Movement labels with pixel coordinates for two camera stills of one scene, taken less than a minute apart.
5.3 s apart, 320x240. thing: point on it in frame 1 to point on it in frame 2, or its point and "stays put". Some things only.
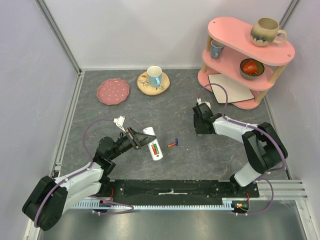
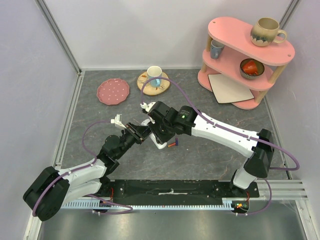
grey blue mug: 216,49 stays put
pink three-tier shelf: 236,70 stays put
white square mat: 235,91 stays put
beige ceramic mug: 265,32 stays put
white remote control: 153,146 to 161,146
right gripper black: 199,125 to 155,130
